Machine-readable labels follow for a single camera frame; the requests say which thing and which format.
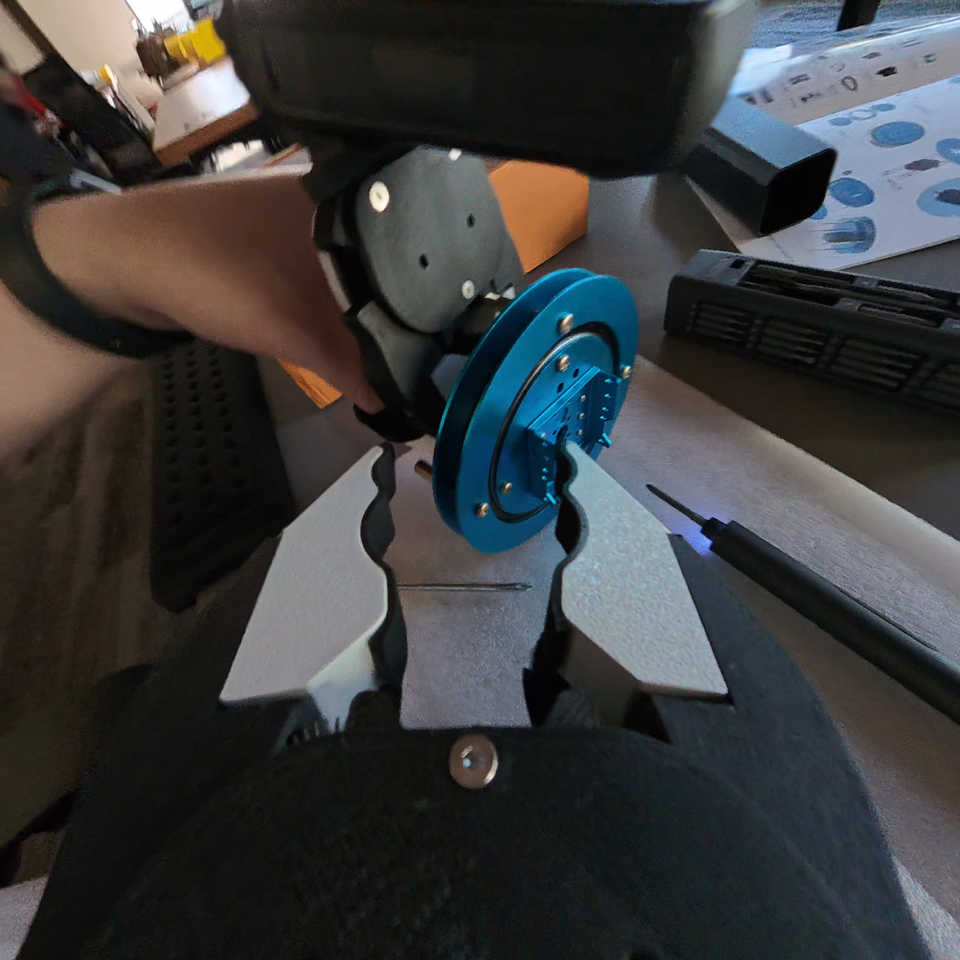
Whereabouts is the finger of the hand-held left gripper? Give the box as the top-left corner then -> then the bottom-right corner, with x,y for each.
432,351 -> 474,399

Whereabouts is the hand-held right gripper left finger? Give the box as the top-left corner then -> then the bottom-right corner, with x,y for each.
219,442 -> 411,736

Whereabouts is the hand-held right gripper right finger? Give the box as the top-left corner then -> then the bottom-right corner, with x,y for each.
523,438 -> 732,702

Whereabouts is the blue metal disc assembly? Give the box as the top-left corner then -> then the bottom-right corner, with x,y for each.
433,267 -> 640,556

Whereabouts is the orange cardboard box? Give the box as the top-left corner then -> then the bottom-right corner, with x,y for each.
277,146 -> 591,410

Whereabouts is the white foam mat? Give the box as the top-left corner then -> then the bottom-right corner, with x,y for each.
276,352 -> 960,960

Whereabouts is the black perforated panel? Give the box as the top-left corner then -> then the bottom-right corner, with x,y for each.
148,337 -> 295,615

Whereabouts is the black electric screwdriver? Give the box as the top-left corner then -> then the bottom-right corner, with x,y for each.
646,483 -> 960,727

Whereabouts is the white background table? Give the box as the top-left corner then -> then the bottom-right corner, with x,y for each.
152,58 -> 260,168

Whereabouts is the yellow crate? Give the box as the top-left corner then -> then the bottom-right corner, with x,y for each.
163,16 -> 228,67

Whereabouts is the black rectangular sleeve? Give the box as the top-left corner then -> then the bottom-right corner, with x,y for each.
684,96 -> 838,238

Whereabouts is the black screwdriver bit case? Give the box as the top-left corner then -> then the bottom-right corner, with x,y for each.
663,249 -> 960,417

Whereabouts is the printed instruction sheet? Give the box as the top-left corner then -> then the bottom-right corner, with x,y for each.
686,33 -> 960,273

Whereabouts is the black wristband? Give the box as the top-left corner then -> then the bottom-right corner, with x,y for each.
0,180 -> 192,360

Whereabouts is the yellow handle screwdriver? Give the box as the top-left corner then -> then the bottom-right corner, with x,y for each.
396,580 -> 534,595

